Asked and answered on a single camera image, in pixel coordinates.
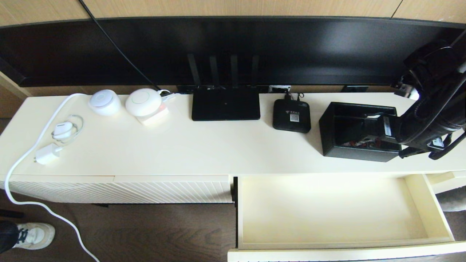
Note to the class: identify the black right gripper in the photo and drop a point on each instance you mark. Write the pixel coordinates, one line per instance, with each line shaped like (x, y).
(376, 128)

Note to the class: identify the cream drawer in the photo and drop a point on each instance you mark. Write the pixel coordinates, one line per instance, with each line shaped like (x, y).
(327, 211)

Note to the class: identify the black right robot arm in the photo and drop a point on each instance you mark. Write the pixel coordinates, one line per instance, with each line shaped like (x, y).
(437, 112)

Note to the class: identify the white ribbed cabinet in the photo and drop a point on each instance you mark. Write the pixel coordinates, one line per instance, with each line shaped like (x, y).
(218, 153)

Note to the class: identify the white black flat packet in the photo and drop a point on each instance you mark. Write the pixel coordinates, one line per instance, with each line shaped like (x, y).
(375, 116)

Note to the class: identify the red sachet white label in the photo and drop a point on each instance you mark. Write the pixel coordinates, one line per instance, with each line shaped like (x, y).
(355, 143)

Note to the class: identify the black TV foot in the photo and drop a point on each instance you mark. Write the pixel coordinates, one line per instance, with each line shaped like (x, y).
(353, 89)

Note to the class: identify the black organizer box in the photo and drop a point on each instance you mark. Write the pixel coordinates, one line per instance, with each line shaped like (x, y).
(329, 134)

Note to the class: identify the black set-top box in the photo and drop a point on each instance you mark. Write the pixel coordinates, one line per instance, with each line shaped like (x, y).
(291, 125)

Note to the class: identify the grey fuzzy slipper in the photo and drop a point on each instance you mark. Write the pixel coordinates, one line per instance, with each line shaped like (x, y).
(453, 200)

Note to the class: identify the black flat television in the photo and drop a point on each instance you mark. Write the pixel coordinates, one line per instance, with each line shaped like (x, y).
(291, 47)

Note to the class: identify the black router with antennas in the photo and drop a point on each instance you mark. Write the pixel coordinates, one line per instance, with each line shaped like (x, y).
(225, 105)

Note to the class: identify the white plug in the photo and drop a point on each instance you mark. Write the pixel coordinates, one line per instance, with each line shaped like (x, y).
(169, 96)

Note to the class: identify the cream ribbed cabinet panel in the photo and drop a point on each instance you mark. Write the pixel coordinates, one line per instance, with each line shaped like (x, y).
(171, 189)

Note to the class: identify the white cube power strip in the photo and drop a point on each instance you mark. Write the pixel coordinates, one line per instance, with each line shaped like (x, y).
(157, 116)

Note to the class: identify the large white round hub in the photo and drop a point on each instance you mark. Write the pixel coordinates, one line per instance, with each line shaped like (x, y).
(143, 102)

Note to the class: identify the small white dome speaker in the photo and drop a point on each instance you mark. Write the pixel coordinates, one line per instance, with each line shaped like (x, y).
(105, 103)

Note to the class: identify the small white oval charger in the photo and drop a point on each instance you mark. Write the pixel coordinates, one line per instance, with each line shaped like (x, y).
(64, 130)

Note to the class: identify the white charger adapter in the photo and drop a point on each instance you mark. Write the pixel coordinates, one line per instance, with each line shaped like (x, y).
(48, 154)

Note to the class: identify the white sneaker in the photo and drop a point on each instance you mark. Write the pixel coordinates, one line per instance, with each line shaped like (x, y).
(34, 236)

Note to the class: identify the dark trouser leg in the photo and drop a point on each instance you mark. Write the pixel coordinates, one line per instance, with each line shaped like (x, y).
(5, 236)

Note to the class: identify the white wall socket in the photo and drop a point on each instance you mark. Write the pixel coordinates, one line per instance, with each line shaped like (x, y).
(279, 89)

